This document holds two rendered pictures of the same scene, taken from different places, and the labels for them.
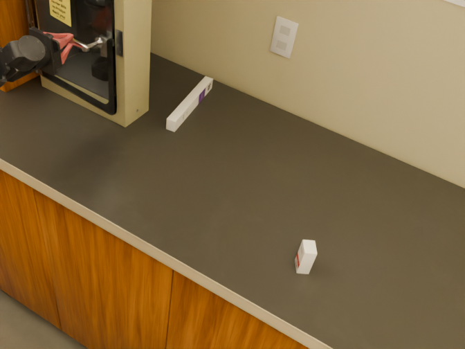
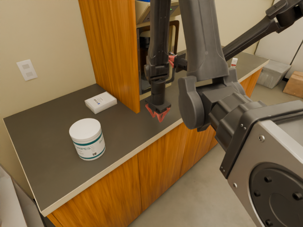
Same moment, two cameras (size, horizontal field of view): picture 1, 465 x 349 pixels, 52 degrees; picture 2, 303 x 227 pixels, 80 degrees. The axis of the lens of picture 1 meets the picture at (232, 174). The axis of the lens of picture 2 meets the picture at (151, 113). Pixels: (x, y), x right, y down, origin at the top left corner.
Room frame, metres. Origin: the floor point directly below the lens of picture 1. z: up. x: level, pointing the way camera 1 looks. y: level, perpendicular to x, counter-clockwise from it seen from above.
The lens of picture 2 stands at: (0.67, 1.45, 1.64)
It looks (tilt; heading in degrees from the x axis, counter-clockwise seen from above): 40 degrees down; 296
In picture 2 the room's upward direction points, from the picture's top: straight up
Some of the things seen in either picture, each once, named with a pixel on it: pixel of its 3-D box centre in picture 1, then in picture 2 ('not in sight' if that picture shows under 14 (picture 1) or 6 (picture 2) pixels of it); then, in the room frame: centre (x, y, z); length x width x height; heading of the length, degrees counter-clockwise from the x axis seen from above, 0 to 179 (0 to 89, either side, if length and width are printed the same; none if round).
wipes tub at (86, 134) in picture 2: not in sight; (88, 139); (1.18, 1.07, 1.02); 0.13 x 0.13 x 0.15
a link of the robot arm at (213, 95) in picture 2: not in sight; (211, 108); (0.69, 1.16, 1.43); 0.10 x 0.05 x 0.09; 132
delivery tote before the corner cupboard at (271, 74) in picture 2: not in sight; (264, 71); (0.17, -2.06, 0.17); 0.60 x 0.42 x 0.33; 156
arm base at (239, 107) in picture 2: not in sight; (244, 127); (0.63, 1.21, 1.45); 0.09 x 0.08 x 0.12; 42
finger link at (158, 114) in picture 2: not in sight; (158, 112); (0.91, 0.88, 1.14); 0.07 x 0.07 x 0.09; 68
